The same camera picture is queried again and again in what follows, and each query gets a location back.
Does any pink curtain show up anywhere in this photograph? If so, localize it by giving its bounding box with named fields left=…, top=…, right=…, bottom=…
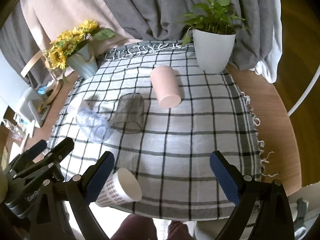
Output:
left=21, top=0, right=138, bottom=56

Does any grey curtain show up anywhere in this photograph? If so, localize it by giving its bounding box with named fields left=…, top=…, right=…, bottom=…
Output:
left=1, top=0, right=282, bottom=83

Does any white pot green plant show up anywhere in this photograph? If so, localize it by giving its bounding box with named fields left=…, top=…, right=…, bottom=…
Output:
left=182, top=0, right=246, bottom=74

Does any wooden desk lamp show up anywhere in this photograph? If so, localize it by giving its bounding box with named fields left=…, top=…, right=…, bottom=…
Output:
left=20, top=50, right=73, bottom=107

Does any checked paper cup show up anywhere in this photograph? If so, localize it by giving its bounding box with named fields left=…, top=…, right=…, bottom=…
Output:
left=95, top=168, right=142, bottom=207

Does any grey checked tablecloth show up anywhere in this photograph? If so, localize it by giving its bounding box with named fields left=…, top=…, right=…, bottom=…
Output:
left=48, top=42, right=265, bottom=221

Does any pink cylindrical cup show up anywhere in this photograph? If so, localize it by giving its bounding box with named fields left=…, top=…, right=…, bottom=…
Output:
left=150, top=66, right=181, bottom=109

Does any smoky grey square glass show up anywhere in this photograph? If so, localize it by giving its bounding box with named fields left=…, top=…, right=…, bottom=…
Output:
left=112, top=93, right=144, bottom=134

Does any white floor lamp pole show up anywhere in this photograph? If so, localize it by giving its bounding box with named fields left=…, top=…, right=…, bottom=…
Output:
left=287, top=65, right=320, bottom=116

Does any white mini projector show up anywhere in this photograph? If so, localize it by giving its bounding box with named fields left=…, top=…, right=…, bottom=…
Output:
left=18, top=87, right=43, bottom=128

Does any sunflower bouquet blue vase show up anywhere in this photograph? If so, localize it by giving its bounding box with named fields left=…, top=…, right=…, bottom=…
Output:
left=43, top=20, right=116, bottom=79

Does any clear bluish plastic cup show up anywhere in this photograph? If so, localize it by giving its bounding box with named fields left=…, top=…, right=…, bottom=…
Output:
left=76, top=108, right=113, bottom=144

